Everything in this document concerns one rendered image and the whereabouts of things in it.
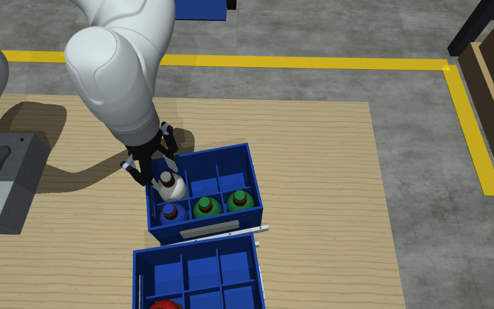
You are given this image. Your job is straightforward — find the red bottle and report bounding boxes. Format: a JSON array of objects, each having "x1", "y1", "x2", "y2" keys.
[{"x1": 150, "y1": 300, "x2": 183, "y2": 309}]

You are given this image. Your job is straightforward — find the blue crate with dividers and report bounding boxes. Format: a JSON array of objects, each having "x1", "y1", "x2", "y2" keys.
[
  {"x1": 133, "y1": 232, "x2": 265, "y2": 309},
  {"x1": 146, "y1": 143, "x2": 263, "y2": 246}
]

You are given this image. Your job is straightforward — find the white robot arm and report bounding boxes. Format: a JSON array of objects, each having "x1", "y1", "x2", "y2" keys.
[{"x1": 64, "y1": 0, "x2": 175, "y2": 146}]

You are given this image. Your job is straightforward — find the dark blue bottle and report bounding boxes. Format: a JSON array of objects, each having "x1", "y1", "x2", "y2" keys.
[{"x1": 160, "y1": 203, "x2": 191, "y2": 225}]

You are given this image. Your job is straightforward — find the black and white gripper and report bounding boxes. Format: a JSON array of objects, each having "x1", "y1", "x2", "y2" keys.
[{"x1": 120, "y1": 121, "x2": 178, "y2": 191}]

